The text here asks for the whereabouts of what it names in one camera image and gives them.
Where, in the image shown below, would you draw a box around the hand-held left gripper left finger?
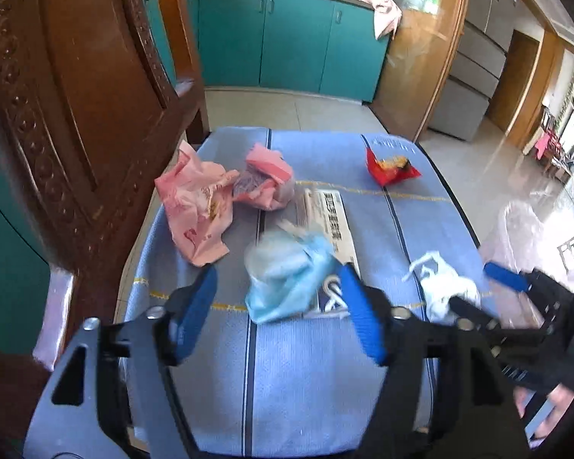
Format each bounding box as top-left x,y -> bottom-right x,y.
24,264 -> 221,459

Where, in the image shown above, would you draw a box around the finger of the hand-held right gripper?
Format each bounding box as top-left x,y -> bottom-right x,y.
484,262 -> 574,307
448,295 -> 569,345

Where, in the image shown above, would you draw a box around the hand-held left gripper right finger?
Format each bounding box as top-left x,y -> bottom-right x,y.
337,263 -> 531,459

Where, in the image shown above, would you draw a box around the white plastic bag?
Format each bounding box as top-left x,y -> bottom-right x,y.
402,251 -> 481,323

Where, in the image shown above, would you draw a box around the clear plastic bin liner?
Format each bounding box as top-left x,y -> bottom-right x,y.
478,198 -> 574,297

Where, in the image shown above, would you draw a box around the blue face mask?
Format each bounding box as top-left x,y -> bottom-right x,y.
245,229 -> 340,323

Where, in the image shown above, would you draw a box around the white printed package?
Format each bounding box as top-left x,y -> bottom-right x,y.
294,187 -> 361,321

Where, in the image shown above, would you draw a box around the pink plastic bag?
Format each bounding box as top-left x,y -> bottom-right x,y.
154,141 -> 242,269

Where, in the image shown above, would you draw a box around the red snack wrapper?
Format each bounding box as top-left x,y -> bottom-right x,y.
366,147 -> 422,186

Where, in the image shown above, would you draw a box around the person's right hand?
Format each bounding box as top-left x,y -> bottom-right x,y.
514,385 -> 574,445

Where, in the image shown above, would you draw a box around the small wooden bench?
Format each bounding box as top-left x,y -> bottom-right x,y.
557,232 -> 574,273

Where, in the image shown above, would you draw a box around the blue striped cloth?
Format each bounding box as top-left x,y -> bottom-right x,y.
112,127 -> 498,459

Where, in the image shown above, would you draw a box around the pink hanging cloth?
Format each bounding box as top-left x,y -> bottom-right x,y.
535,131 -> 553,161

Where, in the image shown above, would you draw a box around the wooden dining chairs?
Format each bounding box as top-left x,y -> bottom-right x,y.
530,105 -> 574,182

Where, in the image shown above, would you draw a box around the brown wooden door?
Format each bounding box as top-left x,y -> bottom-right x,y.
486,31 -> 541,132

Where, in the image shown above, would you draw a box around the grey refrigerator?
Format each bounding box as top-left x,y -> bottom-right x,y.
428,0 -> 522,142

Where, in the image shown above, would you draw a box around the wood framed glass door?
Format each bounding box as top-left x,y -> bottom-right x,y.
370,0 -> 474,142

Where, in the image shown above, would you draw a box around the carved wooden chair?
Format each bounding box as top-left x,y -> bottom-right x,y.
0,0 -> 211,374

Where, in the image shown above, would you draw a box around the teal base cabinets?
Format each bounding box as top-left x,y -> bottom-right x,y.
138,0 -> 393,103

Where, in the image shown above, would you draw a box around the pink towel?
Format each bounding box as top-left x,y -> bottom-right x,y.
358,0 -> 403,41

